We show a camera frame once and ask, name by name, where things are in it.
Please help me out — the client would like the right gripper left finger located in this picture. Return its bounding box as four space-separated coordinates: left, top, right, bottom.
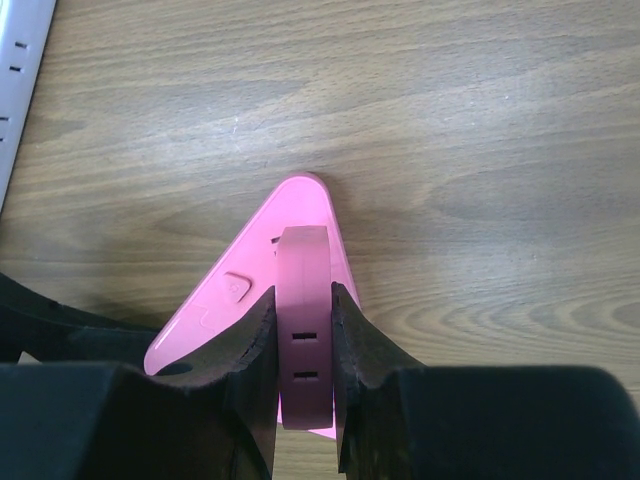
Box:
1 291 277 479

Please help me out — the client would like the white multicolour power strip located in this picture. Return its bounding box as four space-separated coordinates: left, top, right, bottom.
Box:
0 0 56 198

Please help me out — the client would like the pink square plug adapter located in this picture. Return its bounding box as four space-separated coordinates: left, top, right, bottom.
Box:
275 226 333 430

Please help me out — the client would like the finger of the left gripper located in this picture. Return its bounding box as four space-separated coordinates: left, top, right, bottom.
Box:
1 275 159 365

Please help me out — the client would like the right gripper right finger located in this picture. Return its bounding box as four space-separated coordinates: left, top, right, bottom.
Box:
332 283 639 479

